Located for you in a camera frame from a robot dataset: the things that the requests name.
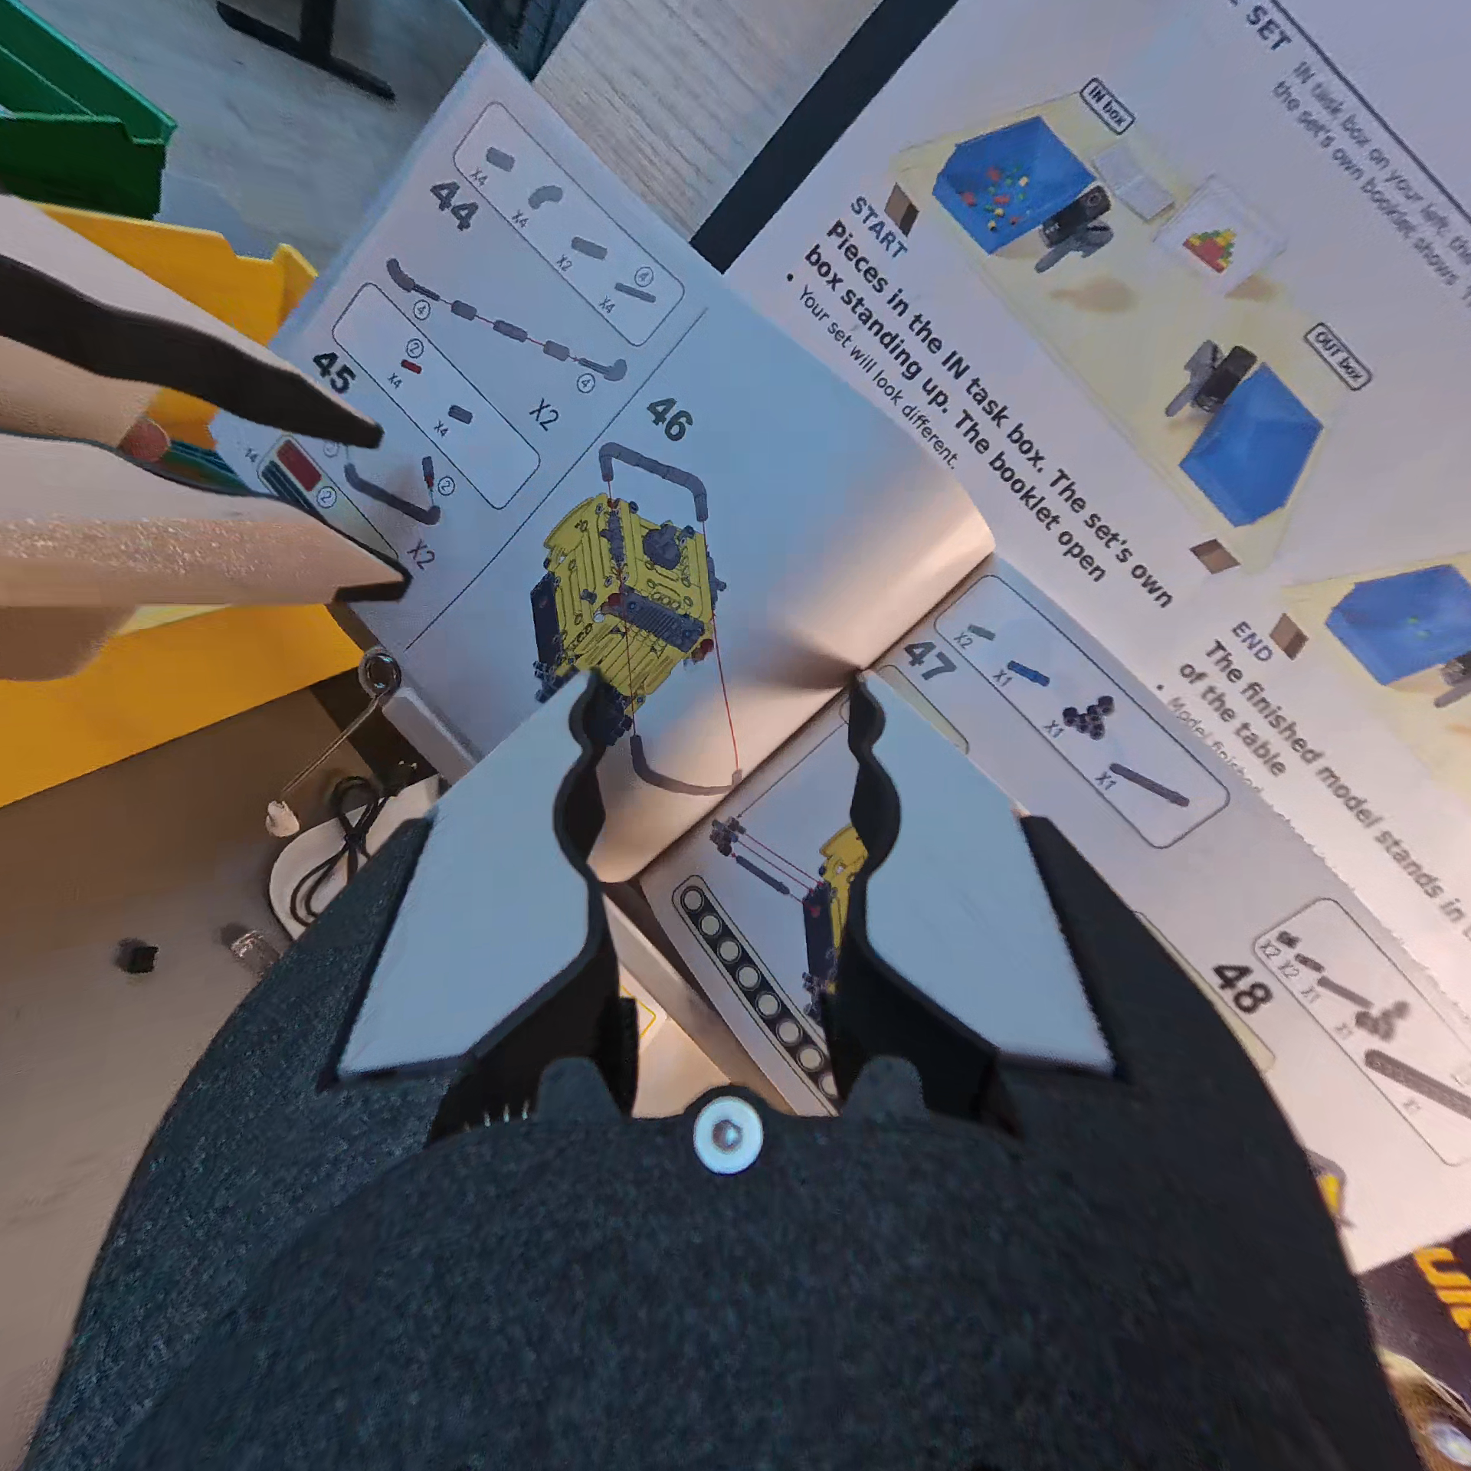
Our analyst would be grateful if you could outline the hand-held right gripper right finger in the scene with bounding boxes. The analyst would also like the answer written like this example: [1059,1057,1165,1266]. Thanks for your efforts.
[834,672,1120,1079]

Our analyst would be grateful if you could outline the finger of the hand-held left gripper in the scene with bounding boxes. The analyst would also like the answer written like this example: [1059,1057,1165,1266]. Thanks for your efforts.
[0,195,386,452]
[0,435,413,682]

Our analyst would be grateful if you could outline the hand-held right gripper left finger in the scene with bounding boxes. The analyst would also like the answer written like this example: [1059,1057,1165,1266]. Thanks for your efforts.
[332,672,614,1083]

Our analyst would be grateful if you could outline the instruction booklet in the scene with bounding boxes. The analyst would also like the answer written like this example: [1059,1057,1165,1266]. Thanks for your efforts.
[211,44,1471,1166]

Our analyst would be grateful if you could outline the green plastic parts bin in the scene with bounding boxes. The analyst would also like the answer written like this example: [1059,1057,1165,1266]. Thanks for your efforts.
[0,0,182,223]

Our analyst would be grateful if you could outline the yellow plastic parts bin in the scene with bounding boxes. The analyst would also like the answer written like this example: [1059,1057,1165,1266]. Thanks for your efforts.
[0,199,373,808]

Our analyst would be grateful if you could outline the white book stand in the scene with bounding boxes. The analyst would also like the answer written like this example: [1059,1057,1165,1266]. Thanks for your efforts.
[266,647,740,1120]

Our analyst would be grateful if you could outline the large printed instruction sheet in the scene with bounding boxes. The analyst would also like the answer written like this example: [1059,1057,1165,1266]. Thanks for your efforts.
[723,0,1471,958]

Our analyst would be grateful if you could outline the blue toy kit box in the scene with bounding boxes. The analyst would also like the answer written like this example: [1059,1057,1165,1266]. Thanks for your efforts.
[1308,1159,1471,1471]

